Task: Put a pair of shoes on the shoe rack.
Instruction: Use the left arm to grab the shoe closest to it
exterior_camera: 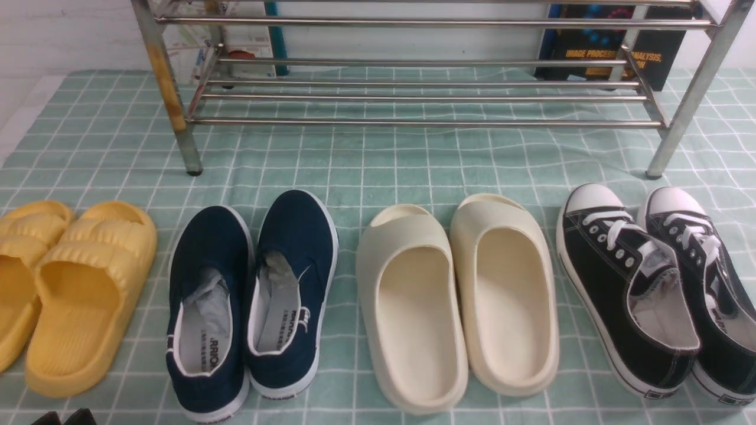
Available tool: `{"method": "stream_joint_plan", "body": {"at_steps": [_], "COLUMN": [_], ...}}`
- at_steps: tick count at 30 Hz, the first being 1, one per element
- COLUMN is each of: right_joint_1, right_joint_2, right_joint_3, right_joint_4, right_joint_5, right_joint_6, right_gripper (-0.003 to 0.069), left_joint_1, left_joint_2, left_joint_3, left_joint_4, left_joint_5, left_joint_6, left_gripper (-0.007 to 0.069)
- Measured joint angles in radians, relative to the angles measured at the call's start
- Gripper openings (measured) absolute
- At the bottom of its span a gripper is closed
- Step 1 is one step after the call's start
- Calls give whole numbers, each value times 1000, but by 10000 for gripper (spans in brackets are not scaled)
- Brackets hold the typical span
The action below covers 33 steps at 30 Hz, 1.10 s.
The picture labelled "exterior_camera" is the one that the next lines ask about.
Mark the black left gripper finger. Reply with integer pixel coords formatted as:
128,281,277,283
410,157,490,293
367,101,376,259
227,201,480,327
32,412,60,425

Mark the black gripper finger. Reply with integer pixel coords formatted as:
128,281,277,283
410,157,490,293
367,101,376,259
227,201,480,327
63,408,97,425

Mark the navy canvas shoe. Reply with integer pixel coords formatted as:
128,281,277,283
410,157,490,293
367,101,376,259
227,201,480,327
242,190,338,399
165,205,254,424

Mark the silver metal shoe rack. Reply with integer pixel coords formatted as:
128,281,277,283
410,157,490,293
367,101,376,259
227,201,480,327
131,1,754,179

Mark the right yellow slide slipper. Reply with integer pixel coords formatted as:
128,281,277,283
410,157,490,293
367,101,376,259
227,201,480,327
26,201,158,398

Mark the yellow slide slipper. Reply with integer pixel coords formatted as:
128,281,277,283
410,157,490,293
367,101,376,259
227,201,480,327
26,201,158,398
1,201,76,372

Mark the left yellow slide slipper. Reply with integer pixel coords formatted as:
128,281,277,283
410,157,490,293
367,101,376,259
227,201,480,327
1,201,76,372

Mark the left cream slide slipper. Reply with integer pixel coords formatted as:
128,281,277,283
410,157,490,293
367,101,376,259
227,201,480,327
356,204,469,416

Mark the cream slide slipper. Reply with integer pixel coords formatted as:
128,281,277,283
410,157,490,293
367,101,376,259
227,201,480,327
356,204,469,416
450,193,559,397

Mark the white printed box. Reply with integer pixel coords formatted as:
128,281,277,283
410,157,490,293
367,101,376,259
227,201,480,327
163,1,276,86

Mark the green checked tablecloth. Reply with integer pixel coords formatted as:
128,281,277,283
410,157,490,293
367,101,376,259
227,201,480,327
2,69,754,424

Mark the right cream slide slipper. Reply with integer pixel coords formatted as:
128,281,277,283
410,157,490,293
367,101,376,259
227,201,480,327
450,193,559,397

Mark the left black canvas sneaker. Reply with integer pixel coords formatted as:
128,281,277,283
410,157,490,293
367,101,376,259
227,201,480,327
556,183,702,399

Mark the black canvas sneaker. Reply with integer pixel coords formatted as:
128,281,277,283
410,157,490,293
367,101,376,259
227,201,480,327
556,183,702,399
637,187,755,406

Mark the right black canvas sneaker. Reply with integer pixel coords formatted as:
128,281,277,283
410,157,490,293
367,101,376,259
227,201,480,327
637,187,755,406

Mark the dark image processing book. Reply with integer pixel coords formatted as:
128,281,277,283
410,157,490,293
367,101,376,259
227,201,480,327
535,4,686,91

